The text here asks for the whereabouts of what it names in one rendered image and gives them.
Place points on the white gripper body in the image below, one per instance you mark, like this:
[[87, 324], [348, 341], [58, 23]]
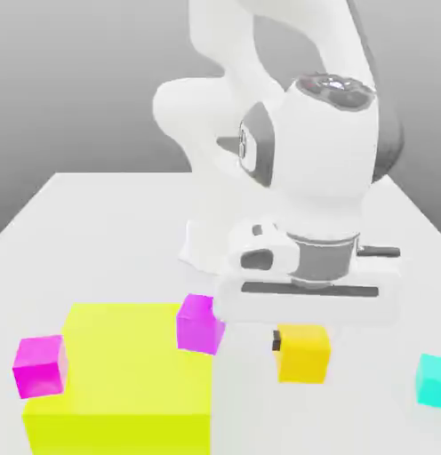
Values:
[[306, 308]]

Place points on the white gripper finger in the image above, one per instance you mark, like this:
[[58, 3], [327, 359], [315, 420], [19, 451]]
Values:
[[276, 340]]

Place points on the small orange cube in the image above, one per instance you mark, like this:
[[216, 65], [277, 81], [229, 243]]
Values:
[[304, 355]]

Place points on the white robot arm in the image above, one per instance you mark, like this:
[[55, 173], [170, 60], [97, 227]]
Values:
[[323, 149]]

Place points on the small violet cube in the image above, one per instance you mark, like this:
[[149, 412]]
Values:
[[199, 328]]

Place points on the small cyan cube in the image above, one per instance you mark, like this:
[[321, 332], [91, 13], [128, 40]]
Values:
[[434, 382]]

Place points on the small magenta cube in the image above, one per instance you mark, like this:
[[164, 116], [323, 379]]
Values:
[[39, 368]]

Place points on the large yellow box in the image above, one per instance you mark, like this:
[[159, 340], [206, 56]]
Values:
[[128, 384]]

